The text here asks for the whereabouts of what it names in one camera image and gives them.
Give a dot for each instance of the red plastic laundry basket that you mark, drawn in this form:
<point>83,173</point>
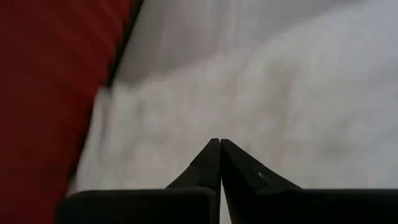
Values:
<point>46,93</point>

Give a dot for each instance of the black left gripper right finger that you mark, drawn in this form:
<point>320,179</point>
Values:
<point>311,208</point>

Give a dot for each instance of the white lace garment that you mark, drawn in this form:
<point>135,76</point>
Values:
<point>248,102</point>

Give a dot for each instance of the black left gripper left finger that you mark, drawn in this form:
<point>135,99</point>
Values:
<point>140,207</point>

